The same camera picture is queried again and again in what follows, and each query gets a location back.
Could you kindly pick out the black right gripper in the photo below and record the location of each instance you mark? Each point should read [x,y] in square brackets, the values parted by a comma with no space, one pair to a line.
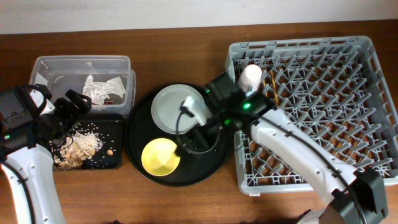
[215,132]

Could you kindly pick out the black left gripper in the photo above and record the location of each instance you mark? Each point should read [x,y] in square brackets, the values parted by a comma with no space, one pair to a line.
[66,107]

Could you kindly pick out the white napkin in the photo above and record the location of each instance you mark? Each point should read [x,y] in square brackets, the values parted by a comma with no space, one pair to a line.
[100,91]

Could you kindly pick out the gold snack wrapper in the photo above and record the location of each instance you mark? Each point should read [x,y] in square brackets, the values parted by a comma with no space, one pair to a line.
[108,102]

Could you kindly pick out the pink cup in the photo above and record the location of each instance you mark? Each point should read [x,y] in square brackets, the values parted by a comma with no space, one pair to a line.
[250,78]

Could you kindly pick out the food scraps and rice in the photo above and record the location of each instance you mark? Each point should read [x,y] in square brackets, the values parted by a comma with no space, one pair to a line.
[79,149]

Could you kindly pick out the grey plate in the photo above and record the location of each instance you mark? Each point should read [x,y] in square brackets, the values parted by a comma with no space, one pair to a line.
[166,104]

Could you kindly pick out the yellow bowl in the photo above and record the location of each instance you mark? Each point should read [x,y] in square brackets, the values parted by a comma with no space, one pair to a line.
[158,157]

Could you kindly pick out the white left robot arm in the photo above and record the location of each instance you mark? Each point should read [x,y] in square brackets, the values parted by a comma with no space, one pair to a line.
[29,171]

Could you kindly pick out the grey dishwasher rack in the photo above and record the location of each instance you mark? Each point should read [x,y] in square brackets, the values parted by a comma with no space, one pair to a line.
[334,90]

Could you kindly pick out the clear plastic bin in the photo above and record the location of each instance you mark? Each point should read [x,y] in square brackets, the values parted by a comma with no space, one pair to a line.
[64,72]

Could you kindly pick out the black rectangular tray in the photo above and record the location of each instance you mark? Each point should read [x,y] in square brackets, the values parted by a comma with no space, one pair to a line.
[105,133]

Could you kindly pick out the white label on bin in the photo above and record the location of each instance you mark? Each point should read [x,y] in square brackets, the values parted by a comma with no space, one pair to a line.
[40,80]

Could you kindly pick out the round black tray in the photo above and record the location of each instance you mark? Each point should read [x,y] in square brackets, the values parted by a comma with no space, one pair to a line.
[140,129]

